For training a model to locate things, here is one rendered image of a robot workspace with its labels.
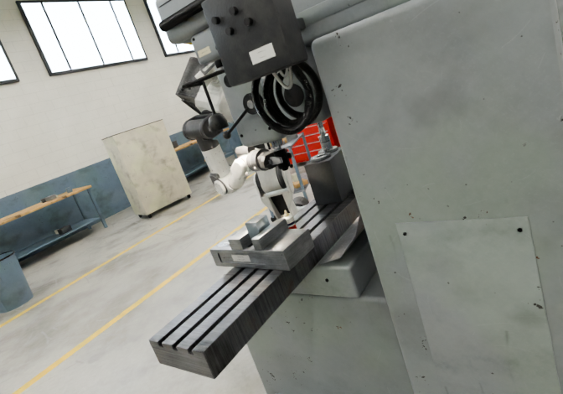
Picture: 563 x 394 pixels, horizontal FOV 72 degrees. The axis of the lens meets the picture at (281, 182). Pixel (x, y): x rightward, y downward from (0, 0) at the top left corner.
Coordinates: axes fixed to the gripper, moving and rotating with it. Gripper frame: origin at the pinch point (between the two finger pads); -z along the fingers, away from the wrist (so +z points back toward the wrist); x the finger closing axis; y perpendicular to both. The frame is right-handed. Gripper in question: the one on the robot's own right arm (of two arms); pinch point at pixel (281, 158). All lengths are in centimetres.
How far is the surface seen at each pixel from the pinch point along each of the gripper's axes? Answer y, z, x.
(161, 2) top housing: -63, 14, -17
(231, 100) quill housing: -25.7, 2.3, -10.9
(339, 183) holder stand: 20.7, -0.2, 24.6
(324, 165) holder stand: 11.1, 1.0, 20.5
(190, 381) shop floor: 123, 107, -39
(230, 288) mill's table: 28, -9, -42
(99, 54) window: -218, 831, 230
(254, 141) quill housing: -9.9, -1.0, -9.9
